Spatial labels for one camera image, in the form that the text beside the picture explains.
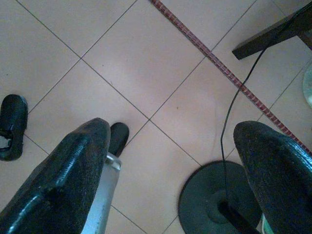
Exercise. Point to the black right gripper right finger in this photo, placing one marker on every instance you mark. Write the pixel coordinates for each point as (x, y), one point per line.
(280, 182)

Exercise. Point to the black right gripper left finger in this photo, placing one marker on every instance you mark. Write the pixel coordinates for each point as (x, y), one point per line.
(61, 182)

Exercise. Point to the black robot left foot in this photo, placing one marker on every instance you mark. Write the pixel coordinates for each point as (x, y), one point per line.
(13, 126)

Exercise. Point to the black robot foot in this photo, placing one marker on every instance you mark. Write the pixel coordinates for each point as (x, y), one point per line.
(119, 136)
(13, 126)

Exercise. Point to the black robot right foot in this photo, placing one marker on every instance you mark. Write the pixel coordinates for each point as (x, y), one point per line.
(119, 136)

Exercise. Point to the black round fan stand base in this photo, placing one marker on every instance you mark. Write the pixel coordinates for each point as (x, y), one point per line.
(200, 195)

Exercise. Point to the pale green round plate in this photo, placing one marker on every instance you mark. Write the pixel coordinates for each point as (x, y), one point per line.
(307, 84)

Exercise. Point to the dark wooden furniture leg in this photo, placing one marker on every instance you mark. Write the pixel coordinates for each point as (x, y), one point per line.
(268, 36)

